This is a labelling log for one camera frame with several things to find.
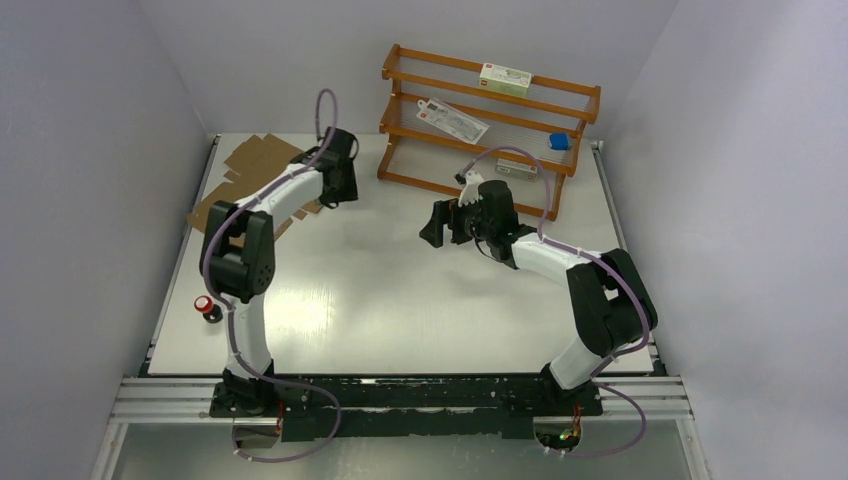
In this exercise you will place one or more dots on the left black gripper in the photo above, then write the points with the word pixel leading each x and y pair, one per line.
pixel 348 191

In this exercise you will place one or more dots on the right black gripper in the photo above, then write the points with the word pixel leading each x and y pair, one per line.
pixel 444 212

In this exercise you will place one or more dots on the brown cardboard box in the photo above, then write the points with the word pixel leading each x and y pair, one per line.
pixel 242 167

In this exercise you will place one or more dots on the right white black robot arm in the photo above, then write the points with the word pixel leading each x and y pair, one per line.
pixel 611 308

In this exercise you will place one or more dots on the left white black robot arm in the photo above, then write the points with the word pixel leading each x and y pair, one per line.
pixel 238 258

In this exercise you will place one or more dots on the green white box bottom shelf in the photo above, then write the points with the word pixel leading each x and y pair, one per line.
pixel 516 170

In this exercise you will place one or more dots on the green white box shelf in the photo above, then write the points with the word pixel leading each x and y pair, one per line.
pixel 504 80
pixel 516 170

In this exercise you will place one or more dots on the green white box top shelf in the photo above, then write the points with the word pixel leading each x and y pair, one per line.
pixel 504 80

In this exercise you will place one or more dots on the orange wooden shelf rack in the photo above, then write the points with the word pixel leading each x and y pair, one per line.
pixel 421 156

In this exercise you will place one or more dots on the clear plastic packet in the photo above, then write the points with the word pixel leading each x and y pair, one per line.
pixel 451 121

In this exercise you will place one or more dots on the small blue object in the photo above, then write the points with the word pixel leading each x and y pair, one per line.
pixel 559 141

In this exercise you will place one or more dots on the red emergency stop button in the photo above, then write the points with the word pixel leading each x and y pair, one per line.
pixel 210 311

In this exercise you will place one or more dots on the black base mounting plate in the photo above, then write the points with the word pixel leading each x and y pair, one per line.
pixel 312 407

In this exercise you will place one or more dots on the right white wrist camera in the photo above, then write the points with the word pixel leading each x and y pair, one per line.
pixel 470 181

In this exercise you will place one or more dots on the aluminium frame rail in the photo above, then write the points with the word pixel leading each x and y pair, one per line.
pixel 186 401

